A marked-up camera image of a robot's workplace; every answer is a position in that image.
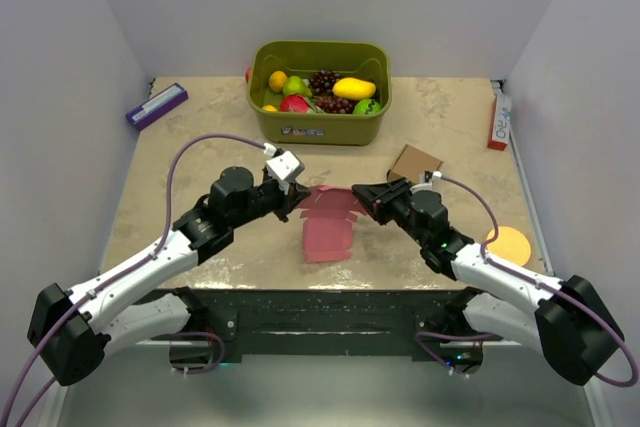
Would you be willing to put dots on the orange round disc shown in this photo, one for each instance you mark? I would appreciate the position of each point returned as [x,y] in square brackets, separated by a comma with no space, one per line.
[511,245]

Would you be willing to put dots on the aluminium frame rail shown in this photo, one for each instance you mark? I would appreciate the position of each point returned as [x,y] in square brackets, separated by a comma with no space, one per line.
[540,244]

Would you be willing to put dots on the purple rectangular box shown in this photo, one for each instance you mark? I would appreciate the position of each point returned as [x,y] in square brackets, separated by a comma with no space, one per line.
[157,106]

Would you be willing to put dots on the dark grape bunch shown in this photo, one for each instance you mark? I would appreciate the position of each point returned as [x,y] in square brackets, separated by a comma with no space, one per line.
[323,81]
[332,104]

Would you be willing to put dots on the green pear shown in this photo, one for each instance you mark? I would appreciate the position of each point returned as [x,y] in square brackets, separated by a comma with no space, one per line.
[295,85]

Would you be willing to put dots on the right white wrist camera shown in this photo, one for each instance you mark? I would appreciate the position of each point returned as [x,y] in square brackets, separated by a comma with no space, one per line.
[425,181]

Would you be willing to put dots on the olive green plastic tub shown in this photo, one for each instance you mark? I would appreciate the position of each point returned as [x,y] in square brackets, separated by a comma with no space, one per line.
[303,58]

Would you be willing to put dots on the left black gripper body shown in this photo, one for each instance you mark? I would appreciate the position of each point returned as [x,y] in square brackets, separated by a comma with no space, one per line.
[267,197]

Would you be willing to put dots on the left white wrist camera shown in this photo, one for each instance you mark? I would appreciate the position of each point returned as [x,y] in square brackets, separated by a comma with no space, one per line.
[285,166]

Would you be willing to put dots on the dark grape bunch back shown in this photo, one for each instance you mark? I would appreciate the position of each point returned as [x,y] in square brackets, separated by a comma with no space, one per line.
[323,81]

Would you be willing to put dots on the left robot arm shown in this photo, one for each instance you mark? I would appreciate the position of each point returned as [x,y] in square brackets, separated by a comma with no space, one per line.
[73,330]

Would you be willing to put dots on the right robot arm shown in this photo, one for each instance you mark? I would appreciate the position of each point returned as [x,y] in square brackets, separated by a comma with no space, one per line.
[565,321]

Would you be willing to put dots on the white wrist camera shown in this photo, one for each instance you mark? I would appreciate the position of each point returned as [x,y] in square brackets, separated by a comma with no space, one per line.
[285,166]
[425,181]

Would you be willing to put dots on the yellow mango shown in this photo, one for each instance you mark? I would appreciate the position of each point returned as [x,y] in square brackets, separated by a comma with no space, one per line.
[354,89]

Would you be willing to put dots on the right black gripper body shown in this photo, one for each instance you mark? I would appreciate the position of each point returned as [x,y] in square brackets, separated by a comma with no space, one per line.
[395,207]

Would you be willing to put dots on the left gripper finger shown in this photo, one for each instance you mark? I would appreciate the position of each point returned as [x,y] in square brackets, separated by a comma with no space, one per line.
[299,193]
[285,210]

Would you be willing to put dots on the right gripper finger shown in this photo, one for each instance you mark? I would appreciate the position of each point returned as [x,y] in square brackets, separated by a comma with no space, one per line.
[401,185]
[368,195]

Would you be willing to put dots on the brown cardboard box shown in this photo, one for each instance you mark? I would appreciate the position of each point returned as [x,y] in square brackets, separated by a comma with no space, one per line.
[411,163]

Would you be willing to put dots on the dark grape bunch front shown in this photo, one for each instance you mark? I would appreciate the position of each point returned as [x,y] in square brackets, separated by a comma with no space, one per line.
[332,104]

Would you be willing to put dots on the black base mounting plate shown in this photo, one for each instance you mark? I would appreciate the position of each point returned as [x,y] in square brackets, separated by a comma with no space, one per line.
[356,323]

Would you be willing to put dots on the green lime fruit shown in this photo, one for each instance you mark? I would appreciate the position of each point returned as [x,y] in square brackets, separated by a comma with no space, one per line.
[367,107]

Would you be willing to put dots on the pink paper box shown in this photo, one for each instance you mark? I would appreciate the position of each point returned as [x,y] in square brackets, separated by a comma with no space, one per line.
[329,214]

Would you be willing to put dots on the red white toothpaste box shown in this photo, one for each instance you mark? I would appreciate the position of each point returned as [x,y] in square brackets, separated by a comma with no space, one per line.
[500,125]

